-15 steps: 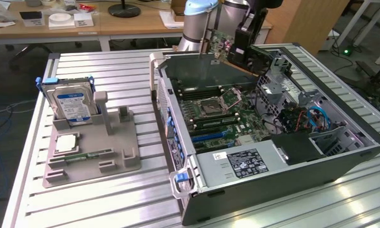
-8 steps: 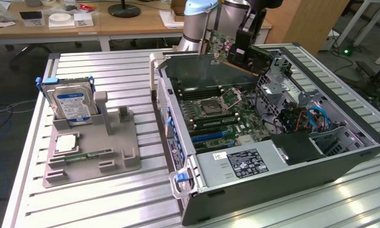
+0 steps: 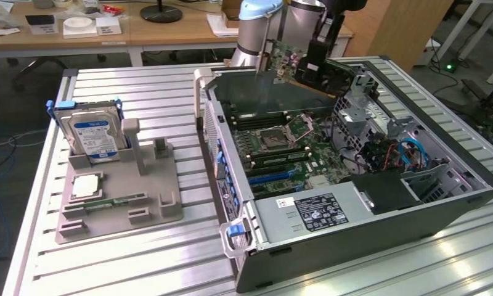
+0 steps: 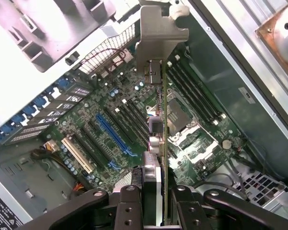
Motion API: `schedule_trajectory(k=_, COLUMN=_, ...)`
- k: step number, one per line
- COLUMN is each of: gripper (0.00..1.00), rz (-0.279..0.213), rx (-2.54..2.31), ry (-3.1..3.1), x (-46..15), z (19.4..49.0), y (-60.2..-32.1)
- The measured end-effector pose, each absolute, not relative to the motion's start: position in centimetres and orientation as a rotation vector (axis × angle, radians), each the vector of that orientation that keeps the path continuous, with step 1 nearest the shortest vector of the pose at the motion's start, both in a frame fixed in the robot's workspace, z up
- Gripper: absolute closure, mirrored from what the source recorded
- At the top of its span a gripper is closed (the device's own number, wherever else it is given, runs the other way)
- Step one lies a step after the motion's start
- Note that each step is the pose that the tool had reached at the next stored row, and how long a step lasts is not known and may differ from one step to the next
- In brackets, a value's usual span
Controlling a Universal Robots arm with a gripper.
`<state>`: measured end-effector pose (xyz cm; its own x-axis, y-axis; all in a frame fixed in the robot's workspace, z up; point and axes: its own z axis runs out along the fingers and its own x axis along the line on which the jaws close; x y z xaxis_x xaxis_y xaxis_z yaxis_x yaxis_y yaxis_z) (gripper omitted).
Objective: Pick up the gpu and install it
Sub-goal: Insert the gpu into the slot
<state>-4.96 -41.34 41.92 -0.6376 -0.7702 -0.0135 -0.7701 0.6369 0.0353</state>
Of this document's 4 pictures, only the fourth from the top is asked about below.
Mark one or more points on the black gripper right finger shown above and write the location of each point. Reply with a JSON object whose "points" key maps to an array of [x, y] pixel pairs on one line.
{"points": [[189, 210]]}

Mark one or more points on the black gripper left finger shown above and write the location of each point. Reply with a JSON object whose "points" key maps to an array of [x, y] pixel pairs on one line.
{"points": [[129, 210]]}

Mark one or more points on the metal socket cover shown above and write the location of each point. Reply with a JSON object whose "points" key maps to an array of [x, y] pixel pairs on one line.
{"points": [[193, 140]]}

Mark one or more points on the white expansion slot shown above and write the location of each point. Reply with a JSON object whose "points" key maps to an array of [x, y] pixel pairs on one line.
{"points": [[78, 155]]}

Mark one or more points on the silver coin battery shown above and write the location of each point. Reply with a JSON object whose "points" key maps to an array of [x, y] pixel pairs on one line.
{"points": [[226, 143]]}

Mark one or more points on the blue expansion slot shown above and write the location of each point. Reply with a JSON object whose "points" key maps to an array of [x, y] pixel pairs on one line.
{"points": [[114, 134]]}

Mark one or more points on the metal disk bay cage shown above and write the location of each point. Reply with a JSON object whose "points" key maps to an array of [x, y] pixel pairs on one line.
{"points": [[266, 189]]}

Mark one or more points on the CPU socket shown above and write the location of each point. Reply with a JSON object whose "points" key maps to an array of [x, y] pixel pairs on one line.
{"points": [[180, 115]]}

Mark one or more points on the green motherboard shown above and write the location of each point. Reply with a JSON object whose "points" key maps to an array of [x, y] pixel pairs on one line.
{"points": [[105, 95]]}

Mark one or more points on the grey power supply unit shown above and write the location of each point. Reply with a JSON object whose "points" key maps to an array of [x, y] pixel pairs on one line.
{"points": [[4, 210]]}

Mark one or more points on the black grey PC case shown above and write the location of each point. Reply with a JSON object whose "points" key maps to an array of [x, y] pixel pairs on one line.
{"points": [[218, 79]]}

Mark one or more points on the grey parts rack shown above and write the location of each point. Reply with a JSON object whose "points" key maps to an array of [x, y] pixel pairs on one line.
{"points": [[38, 57]]}

